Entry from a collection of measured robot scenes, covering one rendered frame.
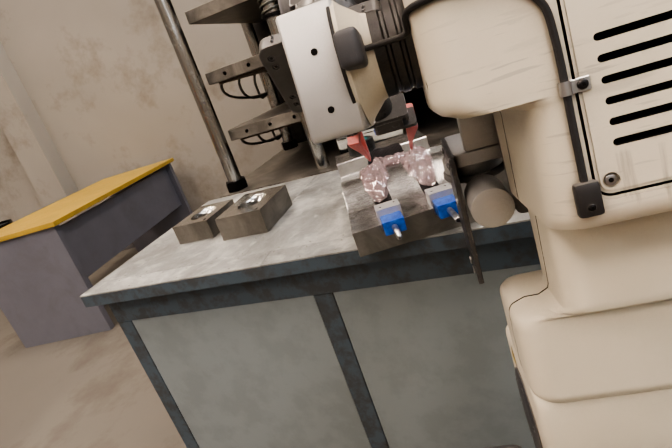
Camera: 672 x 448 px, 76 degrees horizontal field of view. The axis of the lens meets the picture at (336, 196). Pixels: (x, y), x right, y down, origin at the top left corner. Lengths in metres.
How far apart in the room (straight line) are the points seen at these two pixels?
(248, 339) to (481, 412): 0.62
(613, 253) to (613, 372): 0.12
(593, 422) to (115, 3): 4.46
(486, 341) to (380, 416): 0.38
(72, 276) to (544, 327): 3.04
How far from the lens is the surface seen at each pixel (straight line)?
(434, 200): 0.87
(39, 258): 3.35
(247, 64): 1.87
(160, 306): 1.33
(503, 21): 0.32
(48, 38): 5.00
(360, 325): 1.10
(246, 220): 1.23
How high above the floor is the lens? 1.18
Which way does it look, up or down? 17 degrees down
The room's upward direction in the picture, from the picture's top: 19 degrees counter-clockwise
